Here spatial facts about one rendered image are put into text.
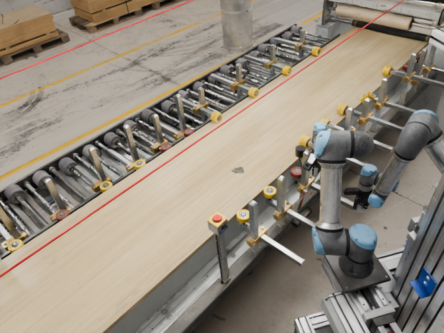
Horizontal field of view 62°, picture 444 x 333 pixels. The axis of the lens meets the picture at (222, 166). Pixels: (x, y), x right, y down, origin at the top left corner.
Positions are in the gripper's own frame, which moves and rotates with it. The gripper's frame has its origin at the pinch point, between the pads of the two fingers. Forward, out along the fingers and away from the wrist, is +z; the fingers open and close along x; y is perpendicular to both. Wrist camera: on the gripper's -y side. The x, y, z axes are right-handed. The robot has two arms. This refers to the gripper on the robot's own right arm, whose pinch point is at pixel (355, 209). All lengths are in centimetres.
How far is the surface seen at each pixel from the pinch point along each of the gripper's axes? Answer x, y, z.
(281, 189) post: -30.8, -32.8, -21.3
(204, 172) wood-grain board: -38, -89, -8
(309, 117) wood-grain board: 56, -69, -8
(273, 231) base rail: -36, -34, 12
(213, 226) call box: -84, -33, -37
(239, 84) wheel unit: 55, -140, -14
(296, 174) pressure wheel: -2.7, -40.6, -8.2
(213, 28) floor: 307, -429, 82
